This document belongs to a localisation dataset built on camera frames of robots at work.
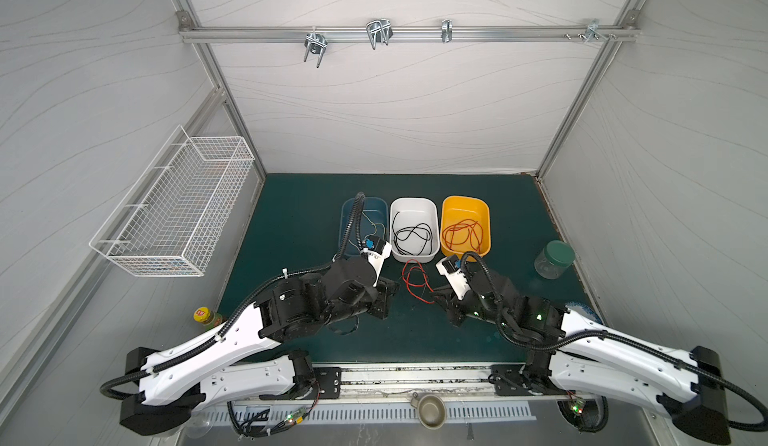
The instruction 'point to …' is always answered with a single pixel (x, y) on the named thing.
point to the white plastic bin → (414, 210)
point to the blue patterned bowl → (584, 310)
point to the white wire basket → (171, 221)
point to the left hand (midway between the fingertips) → (403, 285)
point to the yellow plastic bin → (454, 208)
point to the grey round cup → (431, 410)
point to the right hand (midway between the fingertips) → (436, 284)
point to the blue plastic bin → (372, 219)
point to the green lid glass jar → (554, 259)
